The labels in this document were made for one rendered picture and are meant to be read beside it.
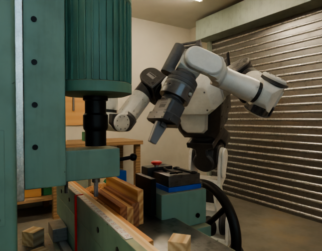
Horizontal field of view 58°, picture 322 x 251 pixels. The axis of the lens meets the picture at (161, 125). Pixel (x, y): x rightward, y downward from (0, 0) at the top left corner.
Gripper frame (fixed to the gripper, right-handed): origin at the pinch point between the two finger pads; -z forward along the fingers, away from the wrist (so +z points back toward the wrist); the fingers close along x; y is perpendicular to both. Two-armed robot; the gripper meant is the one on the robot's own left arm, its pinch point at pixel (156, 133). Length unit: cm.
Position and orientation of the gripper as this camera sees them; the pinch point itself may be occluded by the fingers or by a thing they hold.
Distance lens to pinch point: 79.4
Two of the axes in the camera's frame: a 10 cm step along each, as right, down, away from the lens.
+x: -5.0, -0.2, 8.7
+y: -7.5, -4.9, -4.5
